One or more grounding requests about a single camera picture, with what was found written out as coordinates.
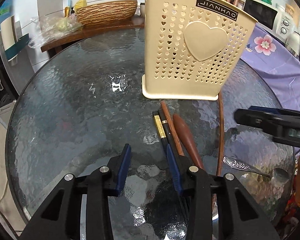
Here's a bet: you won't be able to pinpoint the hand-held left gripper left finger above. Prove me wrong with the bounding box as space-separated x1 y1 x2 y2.
21 144 132 240

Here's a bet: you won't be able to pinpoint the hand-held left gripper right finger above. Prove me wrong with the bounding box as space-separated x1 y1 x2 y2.
166 144 287 240

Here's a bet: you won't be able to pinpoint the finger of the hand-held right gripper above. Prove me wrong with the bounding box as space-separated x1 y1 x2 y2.
249 106 300 118
234 108 287 137

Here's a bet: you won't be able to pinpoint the black chopstick gold band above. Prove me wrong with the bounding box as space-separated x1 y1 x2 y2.
152 110 169 145
157 109 175 153

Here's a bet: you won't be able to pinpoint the embossed metal spoon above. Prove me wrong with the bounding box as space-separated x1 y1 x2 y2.
223 156 290 187

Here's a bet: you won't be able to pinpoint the beige perforated utensil holder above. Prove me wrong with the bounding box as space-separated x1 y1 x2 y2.
142 0 258 100

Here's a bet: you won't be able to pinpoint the purple floral cloth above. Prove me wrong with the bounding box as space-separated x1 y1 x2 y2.
240 24 300 110

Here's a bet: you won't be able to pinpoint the white electric kettle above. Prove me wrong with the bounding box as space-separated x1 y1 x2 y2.
285 31 300 55

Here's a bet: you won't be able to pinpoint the round glass table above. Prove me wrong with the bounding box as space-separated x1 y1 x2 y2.
5 27 299 240

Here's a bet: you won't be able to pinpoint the white microwave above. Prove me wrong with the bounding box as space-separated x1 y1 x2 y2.
242 0 295 40

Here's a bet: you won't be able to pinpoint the cream jar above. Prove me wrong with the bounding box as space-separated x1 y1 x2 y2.
285 4 296 20

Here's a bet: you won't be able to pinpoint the beige cloth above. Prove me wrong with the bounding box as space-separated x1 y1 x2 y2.
0 115 20 205

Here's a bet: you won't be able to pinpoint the wooden counter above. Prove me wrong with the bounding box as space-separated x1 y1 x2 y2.
41 17 145 60

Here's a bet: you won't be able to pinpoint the pale green fruit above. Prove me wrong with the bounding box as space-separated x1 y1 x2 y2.
55 17 68 32

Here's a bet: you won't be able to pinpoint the wicker pattern basin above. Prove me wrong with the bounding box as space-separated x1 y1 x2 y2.
76 0 138 27

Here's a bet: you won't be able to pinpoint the clear plastic bags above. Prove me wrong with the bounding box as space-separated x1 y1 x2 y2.
29 14 83 48

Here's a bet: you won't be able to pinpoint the yellow soap bottle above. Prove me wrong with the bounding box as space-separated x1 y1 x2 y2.
74 0 87 12

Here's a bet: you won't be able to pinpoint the white cup dispenser tube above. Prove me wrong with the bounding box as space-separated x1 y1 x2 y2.
0 15 22 65

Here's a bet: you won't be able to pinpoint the blue water bottle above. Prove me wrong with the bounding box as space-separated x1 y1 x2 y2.
0 0 14 34

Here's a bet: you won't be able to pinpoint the teal wall-mounted holder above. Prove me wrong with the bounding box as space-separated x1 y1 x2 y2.
4 34 30 60

